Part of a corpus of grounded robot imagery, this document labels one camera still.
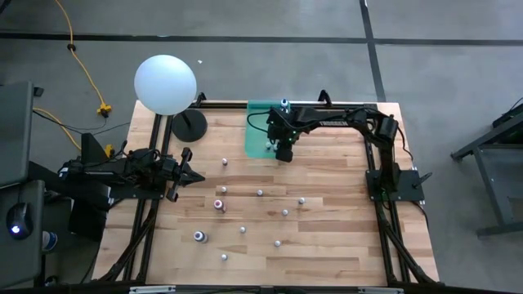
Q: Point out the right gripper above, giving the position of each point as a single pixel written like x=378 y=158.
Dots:
x=286 y=126

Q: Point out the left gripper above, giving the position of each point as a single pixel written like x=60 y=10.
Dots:
x=184 y=163

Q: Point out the large blue food coloring bottle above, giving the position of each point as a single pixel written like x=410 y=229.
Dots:
x=284 y=103

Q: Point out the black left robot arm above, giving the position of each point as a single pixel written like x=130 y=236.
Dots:
x=102 y=171

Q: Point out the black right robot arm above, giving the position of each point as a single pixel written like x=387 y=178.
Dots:
x=327 y=118

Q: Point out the teal translucent plastic bin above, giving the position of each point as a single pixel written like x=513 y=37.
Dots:
x=255 y=143

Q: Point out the white globe lamp black stand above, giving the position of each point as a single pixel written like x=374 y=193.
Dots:
x=165 y=83

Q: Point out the white blue cup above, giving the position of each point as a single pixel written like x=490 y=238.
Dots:
x=50 y=241

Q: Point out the black computer mouse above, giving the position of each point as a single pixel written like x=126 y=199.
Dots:
x=18 y=216

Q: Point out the grey desk panel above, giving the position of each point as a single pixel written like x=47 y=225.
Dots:
x=14 y=130
x=20 y=265

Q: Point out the grey metal cart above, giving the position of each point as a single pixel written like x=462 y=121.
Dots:
x=490 y=185

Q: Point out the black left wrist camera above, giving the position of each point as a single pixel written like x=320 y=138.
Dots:
x=171 y=169

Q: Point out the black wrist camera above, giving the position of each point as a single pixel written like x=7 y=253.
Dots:
x=171 y=169
x=284 y=156

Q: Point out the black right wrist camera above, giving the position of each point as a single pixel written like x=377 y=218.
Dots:
x=284 y=156

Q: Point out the silver bracket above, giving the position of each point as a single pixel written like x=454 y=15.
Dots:
x=380 y=290
x=151 y=289

